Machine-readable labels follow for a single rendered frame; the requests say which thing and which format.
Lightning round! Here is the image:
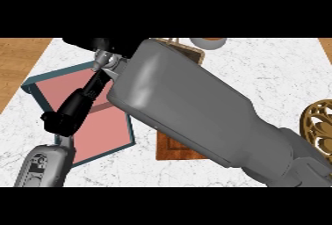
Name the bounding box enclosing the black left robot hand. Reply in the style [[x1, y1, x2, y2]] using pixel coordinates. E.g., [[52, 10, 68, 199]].
[[40, 69, 115, 138]]

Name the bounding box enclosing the grey bowl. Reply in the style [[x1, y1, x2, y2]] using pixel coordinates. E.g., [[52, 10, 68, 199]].
[[188, 38, 229, 51]]

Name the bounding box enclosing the brown wooden cutting board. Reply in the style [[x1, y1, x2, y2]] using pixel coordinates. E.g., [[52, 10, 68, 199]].
[[154, 38, 210, 162]]

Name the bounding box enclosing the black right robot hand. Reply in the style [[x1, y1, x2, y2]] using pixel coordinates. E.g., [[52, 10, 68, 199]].
[[62, 38, 151, 59]]

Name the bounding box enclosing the pink placemat with teal border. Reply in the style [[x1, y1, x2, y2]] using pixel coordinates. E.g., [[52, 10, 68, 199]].
[[19, 60, 137, 170]]

